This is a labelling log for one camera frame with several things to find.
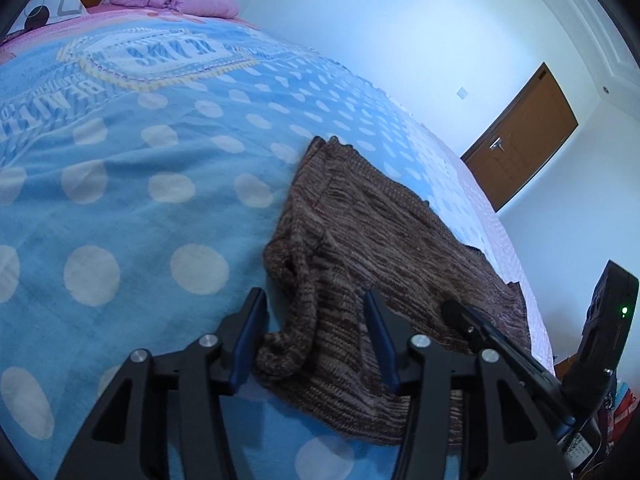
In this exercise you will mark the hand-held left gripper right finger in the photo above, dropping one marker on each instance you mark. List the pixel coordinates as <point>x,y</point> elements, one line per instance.
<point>382,345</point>

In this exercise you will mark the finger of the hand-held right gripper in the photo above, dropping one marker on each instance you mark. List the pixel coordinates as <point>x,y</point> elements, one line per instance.
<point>500,340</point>

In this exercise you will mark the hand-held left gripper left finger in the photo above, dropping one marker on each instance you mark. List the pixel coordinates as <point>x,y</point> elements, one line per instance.
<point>250,340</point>

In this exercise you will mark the brown knit sweater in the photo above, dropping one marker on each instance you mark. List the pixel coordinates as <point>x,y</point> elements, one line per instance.
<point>360,230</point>

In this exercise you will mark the blue polka dot blanket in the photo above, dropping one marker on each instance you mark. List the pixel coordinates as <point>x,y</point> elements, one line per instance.
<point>150,160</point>

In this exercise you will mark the brown wooden door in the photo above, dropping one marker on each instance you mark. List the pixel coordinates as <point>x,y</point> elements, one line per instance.
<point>525,135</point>

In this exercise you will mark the patterned white pillow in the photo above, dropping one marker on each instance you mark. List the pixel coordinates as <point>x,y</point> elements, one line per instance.
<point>50,5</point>

